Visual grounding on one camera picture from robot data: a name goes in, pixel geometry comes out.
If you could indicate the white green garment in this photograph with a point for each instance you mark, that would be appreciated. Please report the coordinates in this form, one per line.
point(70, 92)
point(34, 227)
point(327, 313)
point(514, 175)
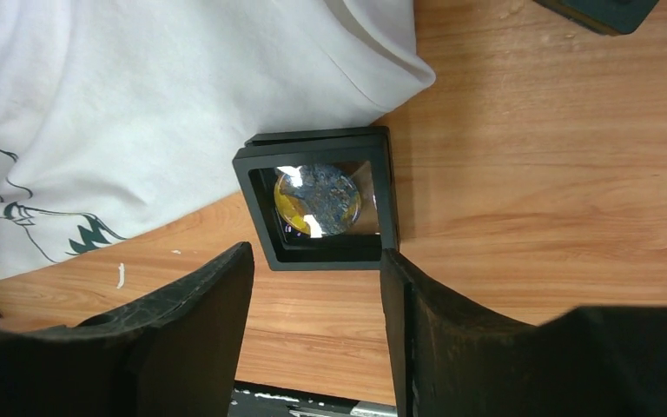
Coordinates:
point(119, 117)

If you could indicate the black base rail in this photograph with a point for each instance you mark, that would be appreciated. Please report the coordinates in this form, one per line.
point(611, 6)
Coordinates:
point(250, 400)

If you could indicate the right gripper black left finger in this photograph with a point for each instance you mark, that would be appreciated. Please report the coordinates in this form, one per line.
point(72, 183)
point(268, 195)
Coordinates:
point(172, 352)

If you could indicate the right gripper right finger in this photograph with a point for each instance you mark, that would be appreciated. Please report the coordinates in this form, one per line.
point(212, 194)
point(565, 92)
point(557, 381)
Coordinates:
point(451, 356)

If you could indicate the black square display case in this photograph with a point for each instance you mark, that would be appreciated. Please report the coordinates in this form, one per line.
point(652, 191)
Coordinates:
point(604, 17)

